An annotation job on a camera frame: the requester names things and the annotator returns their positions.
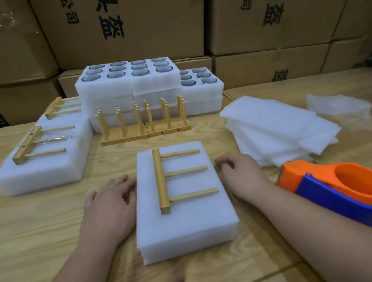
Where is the pile of white foam sheets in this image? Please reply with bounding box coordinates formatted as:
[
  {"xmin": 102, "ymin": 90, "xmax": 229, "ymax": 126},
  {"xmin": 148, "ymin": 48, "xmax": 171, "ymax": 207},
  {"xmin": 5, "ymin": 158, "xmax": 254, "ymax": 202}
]
[{"xmin": 217, "ymin": 84, "xmax": 346, "ymax": 173}]

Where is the person's left hand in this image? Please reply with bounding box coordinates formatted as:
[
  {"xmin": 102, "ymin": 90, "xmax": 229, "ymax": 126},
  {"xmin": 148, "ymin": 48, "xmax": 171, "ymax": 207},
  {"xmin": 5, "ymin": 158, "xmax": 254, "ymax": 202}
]
[{"xmin": 71, "ymin": 173, "xmax": 146, "ymax": 256}]

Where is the row of wooden peg racks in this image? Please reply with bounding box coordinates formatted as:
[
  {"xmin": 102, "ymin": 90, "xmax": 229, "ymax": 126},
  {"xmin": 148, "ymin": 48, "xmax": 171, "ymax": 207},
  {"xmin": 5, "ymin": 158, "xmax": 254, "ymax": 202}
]
[{"xmin": 94, "ymin": 94, "xmax": 193, "ymax": 147}]

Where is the person's right forearm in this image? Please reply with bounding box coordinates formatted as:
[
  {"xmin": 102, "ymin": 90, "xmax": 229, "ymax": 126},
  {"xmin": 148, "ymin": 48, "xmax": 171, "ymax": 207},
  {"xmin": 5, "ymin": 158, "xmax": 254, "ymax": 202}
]
[{"xmin": 248, "ymin": 167, "xmax": 372, "ymax": 282}]

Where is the foam package with rack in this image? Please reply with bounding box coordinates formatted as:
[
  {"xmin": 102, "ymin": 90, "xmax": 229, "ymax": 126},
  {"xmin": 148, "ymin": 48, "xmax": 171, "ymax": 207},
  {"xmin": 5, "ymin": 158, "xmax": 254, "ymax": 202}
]
[
  {"xmin": 126, "ymin": 137, "xmax": 241, "ymax": 250},
  {"xmin": 0, "ymin": 110, "xmax": 98, "ymax": 182}
]

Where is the person's right hand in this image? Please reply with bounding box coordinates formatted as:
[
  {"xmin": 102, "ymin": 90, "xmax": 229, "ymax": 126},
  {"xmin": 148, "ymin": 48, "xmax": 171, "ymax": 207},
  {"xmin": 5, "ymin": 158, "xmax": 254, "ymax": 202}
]
[{"xmin": 212, "ymin": 147, "xmax": 277, "ymax": 208}]

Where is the person's left forearm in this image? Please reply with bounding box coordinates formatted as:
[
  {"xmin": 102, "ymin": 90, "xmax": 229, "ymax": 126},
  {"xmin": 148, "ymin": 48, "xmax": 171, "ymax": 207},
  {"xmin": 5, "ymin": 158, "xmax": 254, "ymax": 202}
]
[{"xmin": 9, "ymin": 231, "xmax": 133, "ymax": 282}]

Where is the stack of white foam trays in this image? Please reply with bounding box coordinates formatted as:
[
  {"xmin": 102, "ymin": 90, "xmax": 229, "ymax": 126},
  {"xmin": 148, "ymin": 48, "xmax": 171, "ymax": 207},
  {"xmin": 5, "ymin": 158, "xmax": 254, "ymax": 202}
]
[{"xmin": 72, "ymin": 49, "xmax": 229, "ymax": 136}]

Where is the orange and blue tape dispenser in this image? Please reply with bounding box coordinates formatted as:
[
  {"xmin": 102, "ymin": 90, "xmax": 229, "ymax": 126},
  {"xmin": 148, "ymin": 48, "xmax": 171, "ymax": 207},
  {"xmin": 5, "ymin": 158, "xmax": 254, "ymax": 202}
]
[{"xmin": 274, "ymin": 151, "xmax": 372, "ymax": 240}]

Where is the clear plastic wrap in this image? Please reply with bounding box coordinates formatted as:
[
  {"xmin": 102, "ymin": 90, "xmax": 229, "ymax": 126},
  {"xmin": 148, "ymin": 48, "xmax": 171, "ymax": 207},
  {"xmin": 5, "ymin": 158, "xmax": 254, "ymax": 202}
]
[{"xmin": 304, "ymin": 86, "xmax": 372, "ymax": 125}]

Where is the stack of brown cardboard boxes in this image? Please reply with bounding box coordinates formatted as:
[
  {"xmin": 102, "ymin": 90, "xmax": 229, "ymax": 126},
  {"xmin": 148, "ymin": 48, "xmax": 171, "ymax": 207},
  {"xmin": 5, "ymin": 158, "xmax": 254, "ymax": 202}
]
[{"xmin": 0, "ymin": 0, "xmax": 372, "ymax": 129}]

